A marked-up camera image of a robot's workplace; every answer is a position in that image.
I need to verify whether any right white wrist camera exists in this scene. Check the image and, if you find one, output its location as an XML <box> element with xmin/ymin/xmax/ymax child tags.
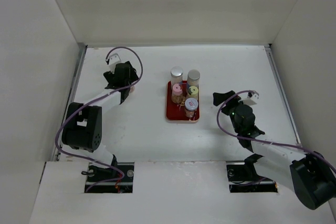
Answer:
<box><xmin>241</xmin><ymin>92</ymin><xmax>259</xmax><ymax>106</ymax></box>

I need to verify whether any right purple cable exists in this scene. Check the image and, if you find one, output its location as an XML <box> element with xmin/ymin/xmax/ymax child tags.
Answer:
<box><xmin>216</xmin><ymin>90</ymin><xmax>336</xmax><ymax>175</ymax></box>

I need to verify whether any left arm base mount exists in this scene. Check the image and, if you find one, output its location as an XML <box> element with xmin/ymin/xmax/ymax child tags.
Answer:
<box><xmin>81</xmin><ymin>163</ymin><xmax>135</xmax><ymax>194</ymax></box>

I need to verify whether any tall jar blue label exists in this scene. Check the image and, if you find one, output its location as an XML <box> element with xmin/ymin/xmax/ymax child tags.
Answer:
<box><xmin>187</xmin><ymin>69</ymin><xmax>201</xmax><ymax>88</ymax></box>
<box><xmin>171</xmin><ymin>66</ymin><xmax>183</xmax><ymax>86</ymax></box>

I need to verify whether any pink cap bottle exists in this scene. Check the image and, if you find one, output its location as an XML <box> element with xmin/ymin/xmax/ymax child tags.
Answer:
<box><xmin>171</xmin><ymin>83</ymin><xmax>183</xmax><ymax>104</ymax></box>

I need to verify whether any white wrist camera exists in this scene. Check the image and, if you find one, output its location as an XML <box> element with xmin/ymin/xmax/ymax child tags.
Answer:
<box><xmin>241</xmin><ymin>92</ymin><xmax>259</xmax><ymax>106</ymax></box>
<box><xmin>106</xmin><ymin>53</ymin><xmax>121</xmax><ymax>73</ymax></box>

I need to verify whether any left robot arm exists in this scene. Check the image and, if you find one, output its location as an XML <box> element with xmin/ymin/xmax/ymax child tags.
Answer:
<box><xmin>58</xmin><ymin>60</ymin><xmax>139</xmax><ymax>182</ymax></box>

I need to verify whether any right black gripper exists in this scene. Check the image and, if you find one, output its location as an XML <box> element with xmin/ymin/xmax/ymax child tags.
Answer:
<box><xmin>213</xmin><ymin>91</ymin><xmax>250</xmax><ymax>133</ymax></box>

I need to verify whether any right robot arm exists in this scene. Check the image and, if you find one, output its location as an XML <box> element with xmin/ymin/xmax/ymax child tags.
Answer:
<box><xmin>213</xmin><ymin>90</ymin><xmax>335</xmax><ymax>210</ymax></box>

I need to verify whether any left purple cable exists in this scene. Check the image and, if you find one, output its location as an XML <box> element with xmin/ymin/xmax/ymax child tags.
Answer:
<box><xmin>55</xmin><ymin>47</ymin><xmax>144</xmax><ymax>193</ymax></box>

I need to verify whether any yellow cap bottle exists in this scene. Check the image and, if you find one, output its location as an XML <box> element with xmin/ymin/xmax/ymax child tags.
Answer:
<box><xmin>186</xmin><ymin>86</ymin><xmax>199</xmax><ymax>100</ymax></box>

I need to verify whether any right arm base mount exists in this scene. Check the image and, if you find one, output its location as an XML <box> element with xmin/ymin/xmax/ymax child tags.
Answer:
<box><xmin>226</xmin><ymin>154</ymin><xmax>278</xmax><ymax>193</ymax></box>

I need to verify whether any red lacquer tray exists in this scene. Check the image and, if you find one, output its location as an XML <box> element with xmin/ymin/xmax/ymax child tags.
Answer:
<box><xmin>165</xmin><ymin>81</ymin><xmax>200</xmax><ymax>123</ymax></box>

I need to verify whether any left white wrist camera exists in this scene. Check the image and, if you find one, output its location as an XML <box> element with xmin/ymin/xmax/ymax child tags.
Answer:
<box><xmin>106</xmin><ymin>53</ymin><xmax>121</xmax><ymax>73</ymax></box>

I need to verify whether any purple cable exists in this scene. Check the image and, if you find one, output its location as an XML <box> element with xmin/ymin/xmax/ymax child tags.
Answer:
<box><xmin>216</xmin><ymin>90</ymin><xmax>336</xmax><ymax>175</ymax></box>
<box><xmin>55</xmin><ymin>47</ymin><xmax>144</xmax><ymax>193</ymax></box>

